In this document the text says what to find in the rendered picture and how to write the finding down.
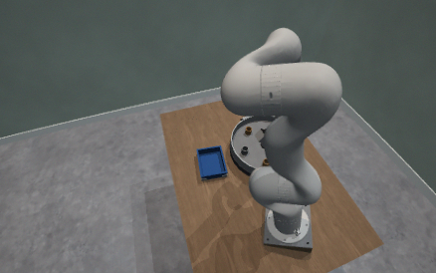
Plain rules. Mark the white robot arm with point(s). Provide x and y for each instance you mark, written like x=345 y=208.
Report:
x=302 y=97

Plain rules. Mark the blue shallow tray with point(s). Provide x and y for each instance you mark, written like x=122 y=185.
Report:
x=211 y=162

